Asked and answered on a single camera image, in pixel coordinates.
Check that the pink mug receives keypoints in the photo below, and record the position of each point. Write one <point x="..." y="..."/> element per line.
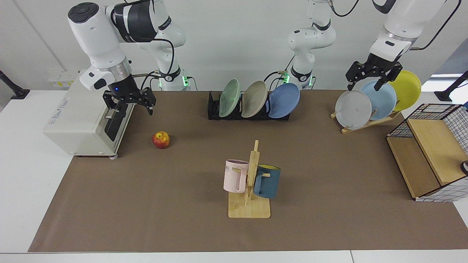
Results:
<point x="234" y="177"/>

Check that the dark blue mug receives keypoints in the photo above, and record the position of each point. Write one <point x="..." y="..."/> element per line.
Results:
<point x="268" y="184"/>

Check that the periwinkle blue plate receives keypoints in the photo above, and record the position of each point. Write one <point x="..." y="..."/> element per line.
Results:
<point x="285" y="100"/>

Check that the wooden cup stand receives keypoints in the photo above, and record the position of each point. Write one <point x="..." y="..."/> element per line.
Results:
<point x="252" y="208"/>

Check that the pale green plate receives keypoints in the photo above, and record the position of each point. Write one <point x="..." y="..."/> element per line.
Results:
<point x="229" y="98"/>

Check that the pale toaster oven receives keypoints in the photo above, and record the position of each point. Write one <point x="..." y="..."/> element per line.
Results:
<point x="78" y="124"/>

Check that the yellow plate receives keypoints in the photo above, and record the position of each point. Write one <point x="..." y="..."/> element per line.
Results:
<point x="407" y="89"/>

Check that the wooden plate rack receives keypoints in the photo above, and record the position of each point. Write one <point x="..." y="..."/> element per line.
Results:
<point x="369" y="123"/>

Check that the black white round object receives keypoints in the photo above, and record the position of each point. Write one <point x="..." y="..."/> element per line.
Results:
<point x="465" y="167"/>

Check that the black dish rack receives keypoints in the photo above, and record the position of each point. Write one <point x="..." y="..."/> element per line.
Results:
<point x="213" y="109"/>

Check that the light blue plate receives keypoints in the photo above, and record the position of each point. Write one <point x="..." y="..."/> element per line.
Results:
<point x="382" y="100"/>

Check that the black clamp stand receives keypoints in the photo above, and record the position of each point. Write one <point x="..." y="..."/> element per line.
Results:
<point x="448" y="93"/>
<point x="16" y="91"/>

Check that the red yellow apple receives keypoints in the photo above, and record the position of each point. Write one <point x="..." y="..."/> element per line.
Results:
<point x="161" y="140"/>

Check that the beige plate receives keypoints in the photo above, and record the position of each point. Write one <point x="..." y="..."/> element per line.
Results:
<point x="254" y="99"/>

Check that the white socket strip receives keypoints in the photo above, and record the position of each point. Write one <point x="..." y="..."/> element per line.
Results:
<point x="62" y="78"/>

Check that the brown table cloth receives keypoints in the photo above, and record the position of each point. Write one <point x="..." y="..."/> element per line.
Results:
<point x="164" y="204"/>

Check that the grey plate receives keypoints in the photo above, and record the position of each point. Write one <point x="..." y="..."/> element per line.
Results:
<point x="353" y="109"/>

